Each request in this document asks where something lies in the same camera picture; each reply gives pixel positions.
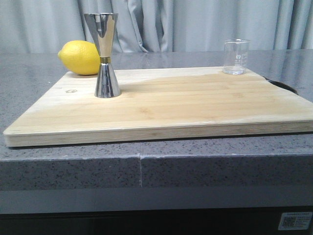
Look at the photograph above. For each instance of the steel double jigger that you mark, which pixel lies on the steel double jigger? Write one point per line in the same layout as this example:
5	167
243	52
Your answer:
102	28

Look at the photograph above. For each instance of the yellow lemon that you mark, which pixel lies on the yellow lemon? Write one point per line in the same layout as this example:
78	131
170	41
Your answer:
80	57

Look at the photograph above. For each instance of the wooden cutting board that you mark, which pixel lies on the wooden cutting board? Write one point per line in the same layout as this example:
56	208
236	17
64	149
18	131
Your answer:
160	104

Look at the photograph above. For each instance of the small glass measuring beaker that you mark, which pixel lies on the small glass measuring beaker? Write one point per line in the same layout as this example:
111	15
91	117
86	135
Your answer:
235	56

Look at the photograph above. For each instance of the white QR code label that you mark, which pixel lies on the white QR code label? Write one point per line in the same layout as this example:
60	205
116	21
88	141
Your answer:
291	221

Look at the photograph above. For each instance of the grey curtain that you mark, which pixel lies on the grey curtain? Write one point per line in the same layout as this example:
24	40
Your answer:
44	26

